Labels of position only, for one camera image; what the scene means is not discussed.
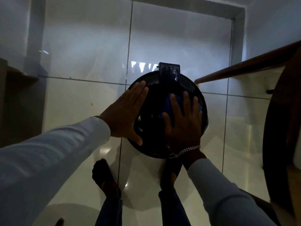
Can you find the person's right middle finger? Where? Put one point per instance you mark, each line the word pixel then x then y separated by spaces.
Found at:
pixel 187 103

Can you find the person's right forearm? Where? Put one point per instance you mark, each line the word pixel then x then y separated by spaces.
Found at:
pixel 221 192

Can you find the person's right leg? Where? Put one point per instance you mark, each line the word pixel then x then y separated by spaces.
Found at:
pixel 172 209

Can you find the person's left forearm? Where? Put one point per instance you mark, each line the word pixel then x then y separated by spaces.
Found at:
pixel 51 162

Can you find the blue cloth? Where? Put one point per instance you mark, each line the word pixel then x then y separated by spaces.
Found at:
pixel 165 103

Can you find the person's left thumb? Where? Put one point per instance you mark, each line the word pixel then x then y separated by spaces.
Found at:
pixel 136 137

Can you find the person's left hand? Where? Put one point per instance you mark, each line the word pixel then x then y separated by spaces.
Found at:
pixel 120 115

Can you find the person's right little finger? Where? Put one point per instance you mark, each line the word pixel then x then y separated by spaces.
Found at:
pixel 200 117

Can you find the person's right thumb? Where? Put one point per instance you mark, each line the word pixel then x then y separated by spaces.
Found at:
pixel 167 120

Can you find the person's right hand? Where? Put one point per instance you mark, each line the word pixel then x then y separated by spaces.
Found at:
pixel 185 131

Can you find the brown wooden rail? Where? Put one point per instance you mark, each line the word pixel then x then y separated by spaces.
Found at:
pixel 247 64

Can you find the person's leg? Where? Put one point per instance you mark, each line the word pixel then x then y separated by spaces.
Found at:
pixel 110 211
pixel 172 209

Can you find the black sandal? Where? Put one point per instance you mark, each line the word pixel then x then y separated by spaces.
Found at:
pixel 104 176
pixel 170 174

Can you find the brown wooden shelf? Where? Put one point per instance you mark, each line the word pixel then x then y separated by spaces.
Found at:
pixel 14 96

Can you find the person's left leg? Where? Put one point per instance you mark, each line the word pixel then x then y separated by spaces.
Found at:
pixel 110 211

